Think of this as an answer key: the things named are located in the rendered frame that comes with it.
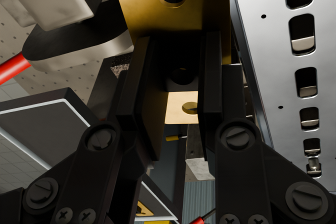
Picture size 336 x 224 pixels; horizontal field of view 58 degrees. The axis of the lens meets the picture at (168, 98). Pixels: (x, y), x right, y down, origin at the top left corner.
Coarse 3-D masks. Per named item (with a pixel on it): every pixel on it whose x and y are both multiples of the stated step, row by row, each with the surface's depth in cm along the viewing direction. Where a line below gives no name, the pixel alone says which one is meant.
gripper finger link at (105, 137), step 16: (96, 128) 9; (112, 128) 9; (80, 144) 9; (96, 144) 9; (112, 144) 9; (80, 160) 8; (96, 160) 8; (112, 160) 8; (80, 176) 8; (96, 176) 8; (112, 176) 8; (64, 192) 8; (80, 192) 8; (96, 192) 8; (112, 192) 8; (128, 192) 10; (64, 208) 7; (80, 208) 7; (96, 208) 7; (112, 208) 10; (128, 208) 10
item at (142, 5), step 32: (128, 0) 11; (160, 0) 11; (192, 0) 10; (224, 0) 10; (160, 32) 11; (192, 32) 11; (224, 32) 11; (160, 64) 11; (192, 64) 11; (192, 96) 14
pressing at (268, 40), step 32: (256, 0) 40; (320, 0) 39; (256, 32) 44; (288, 32) 44; (320, 32) 43; (256, 64) 49; (288, 64) 48; (320, 64) 47; (256, 96) 54; (288, 96) 53; (320, 96) 53; (288, 128) 60; (320, 128) 59; (320, 160) 68
